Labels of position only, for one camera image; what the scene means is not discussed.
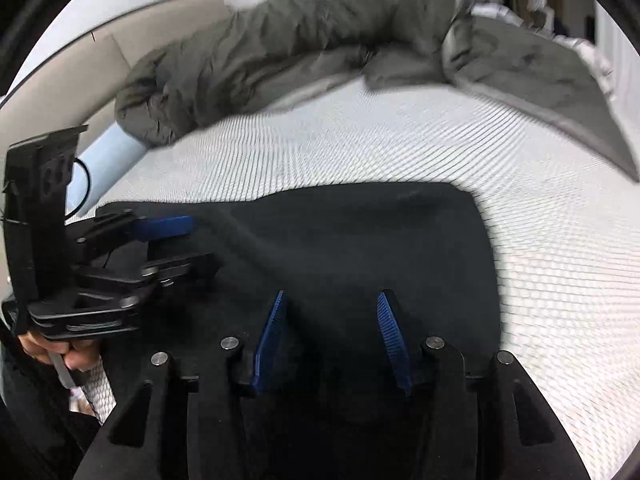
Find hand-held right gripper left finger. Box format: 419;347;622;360
72;290;288;480

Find person's left hand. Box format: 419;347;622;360
17;332;103;375

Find light blue pillow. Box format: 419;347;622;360
65;122;148;216

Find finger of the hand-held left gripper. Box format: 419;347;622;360
75;211;197;261
72;251;217;307

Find white chair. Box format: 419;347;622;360
527;0;557;36

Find black cable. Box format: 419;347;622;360
62;157;92;221

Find black pants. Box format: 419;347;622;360
95;181;503;480

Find beige headboard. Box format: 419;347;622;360
0;30;166;161

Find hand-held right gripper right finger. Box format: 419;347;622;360
376;290;593;480

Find white textured mattress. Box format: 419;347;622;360
70;77;640;480

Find dark grey duvet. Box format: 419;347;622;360
115;0;640;183

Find white printed blanket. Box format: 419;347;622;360
470;2;616;101

